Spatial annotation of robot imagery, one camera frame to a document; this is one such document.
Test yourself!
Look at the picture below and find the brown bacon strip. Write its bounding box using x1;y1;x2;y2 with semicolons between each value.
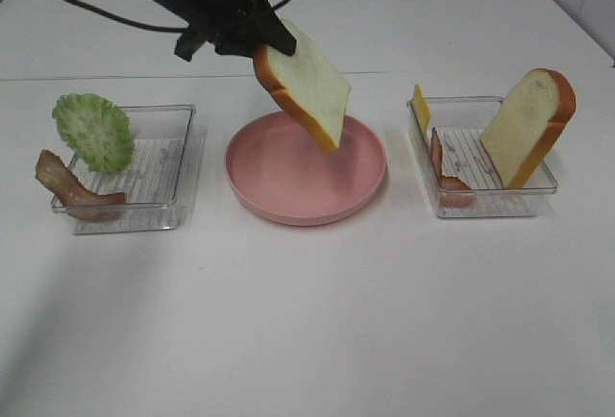
35;149;126;223

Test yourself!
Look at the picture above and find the pink round plate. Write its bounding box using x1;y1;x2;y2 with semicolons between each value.
225;111;387;226

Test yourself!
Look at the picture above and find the clear plastic tray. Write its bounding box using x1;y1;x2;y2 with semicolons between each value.
406;96;558;219
50;105;207;234

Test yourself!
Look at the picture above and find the clear right plastic tray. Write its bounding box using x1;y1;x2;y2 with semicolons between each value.
406;96;558;219

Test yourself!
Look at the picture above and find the yellow cheese slice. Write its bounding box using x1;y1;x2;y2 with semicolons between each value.
410;84;431;139

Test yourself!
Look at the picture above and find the pink bacon strip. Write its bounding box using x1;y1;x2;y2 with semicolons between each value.
430;129;476;209

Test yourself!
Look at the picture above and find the bread slice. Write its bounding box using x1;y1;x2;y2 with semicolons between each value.
253;18;351;153
480;68;577;189

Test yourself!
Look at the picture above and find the standing bread slice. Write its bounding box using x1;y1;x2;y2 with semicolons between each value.
480;68;577;189

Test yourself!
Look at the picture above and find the clear left plastic tray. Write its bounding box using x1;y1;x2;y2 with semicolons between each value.
50;105;207;234

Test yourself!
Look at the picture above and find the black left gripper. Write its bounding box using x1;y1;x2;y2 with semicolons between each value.
175;0;297;61

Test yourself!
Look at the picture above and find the green lettuce leaf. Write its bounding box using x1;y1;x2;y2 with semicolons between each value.
52;93;135;174

